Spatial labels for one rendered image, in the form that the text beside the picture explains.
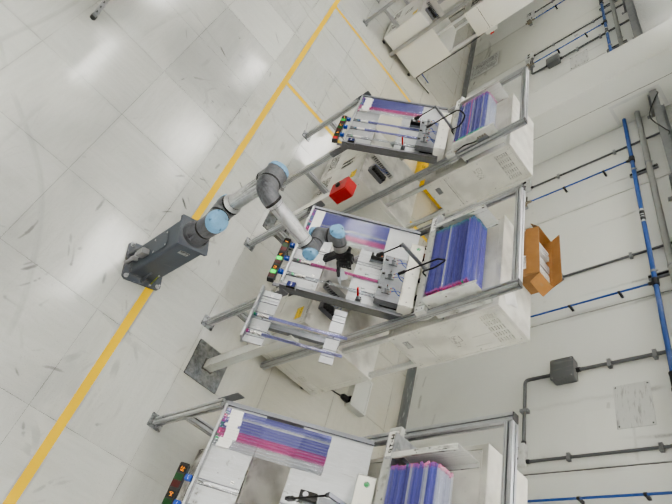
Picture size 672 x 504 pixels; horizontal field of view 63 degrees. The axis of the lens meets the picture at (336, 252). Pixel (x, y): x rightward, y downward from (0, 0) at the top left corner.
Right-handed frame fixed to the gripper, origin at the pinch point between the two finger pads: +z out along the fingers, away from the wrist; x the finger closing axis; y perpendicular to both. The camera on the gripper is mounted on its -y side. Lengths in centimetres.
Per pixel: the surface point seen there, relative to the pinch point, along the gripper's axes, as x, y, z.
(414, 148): 143, 17, 12
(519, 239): 17, 92, -19
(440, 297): -11, 55, -2
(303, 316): -4.6, -28.9, 34.9
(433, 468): -104, 64, -8
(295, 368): -10, -43, 86
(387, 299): -4.7, 25.3, 11.6
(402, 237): 52, 24, 17
